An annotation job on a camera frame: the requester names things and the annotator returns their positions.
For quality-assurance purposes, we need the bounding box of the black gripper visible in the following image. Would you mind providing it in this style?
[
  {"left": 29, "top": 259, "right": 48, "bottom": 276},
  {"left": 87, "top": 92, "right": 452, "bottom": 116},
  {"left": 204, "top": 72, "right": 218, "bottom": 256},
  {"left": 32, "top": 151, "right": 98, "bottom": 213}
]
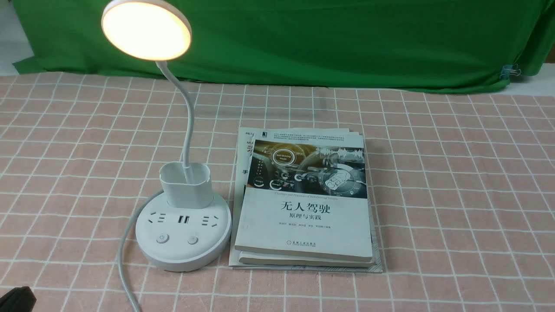
[{"left": 0, "top": 286, "right": 36, "bottom": 312}]

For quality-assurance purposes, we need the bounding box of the white desk lamp with sockets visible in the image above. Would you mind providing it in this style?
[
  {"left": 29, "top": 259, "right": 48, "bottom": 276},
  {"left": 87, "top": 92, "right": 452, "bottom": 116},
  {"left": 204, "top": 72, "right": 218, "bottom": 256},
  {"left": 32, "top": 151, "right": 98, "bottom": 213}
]
[{"left": 101, "top": 0, "right": 232, "bottom": 272}]

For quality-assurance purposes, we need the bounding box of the bottom book or magazine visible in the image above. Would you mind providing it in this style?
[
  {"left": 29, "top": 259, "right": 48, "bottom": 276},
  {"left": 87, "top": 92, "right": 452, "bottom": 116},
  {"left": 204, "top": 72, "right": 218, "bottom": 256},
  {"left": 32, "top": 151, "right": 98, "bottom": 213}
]
[{"left": 229, "top": 127, "right": 383, "bottom": 274}]

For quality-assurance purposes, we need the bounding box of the top book self-driving cover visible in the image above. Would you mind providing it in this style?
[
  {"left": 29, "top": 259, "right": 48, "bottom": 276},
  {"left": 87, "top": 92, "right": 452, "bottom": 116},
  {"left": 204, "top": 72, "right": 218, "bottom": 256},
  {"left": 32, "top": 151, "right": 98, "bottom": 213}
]
[{"left": 235, "top": 129, "right": 374, "bottom": 263}]

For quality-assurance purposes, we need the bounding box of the pink checkered tablecloth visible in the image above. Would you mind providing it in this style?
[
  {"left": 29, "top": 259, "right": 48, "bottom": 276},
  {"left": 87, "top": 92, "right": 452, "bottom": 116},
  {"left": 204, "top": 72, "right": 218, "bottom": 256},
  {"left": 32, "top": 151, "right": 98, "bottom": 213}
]
[{"left": 0, "top": 72, "right": 555, "bottom": 312}]

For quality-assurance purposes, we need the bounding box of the green backdrop cloth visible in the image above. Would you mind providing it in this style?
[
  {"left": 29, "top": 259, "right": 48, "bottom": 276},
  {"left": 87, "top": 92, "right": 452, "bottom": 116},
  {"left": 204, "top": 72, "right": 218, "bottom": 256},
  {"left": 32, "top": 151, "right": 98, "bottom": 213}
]
[{"left": 12, "top": 0, "right": 555, "bottom": 94}]

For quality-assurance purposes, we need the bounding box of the binder clip on cloth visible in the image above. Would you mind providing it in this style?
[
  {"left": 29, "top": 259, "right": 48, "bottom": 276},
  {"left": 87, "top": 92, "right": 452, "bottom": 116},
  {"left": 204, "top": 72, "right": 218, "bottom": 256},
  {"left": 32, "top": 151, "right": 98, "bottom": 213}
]
[{"left": 499, "top": 64, "right": 522, "bottom": 80}]

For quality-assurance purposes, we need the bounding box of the white lamp power cable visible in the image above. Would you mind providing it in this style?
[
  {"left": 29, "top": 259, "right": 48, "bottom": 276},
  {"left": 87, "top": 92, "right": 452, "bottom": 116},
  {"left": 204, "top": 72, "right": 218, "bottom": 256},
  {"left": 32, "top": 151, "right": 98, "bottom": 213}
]
[{"left": 117, "top": 189, "right": 164, "bottom": 312}]

